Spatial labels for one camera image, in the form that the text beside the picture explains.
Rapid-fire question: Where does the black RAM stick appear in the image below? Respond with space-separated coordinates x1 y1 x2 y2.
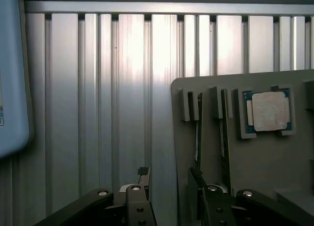
220 89 232 191
195 92 204 174

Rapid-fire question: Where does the grey parts rack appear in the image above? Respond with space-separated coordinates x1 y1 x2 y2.
171 69 314 226

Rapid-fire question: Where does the CPU chip with silver lid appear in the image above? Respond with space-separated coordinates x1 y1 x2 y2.
242 89 292 135

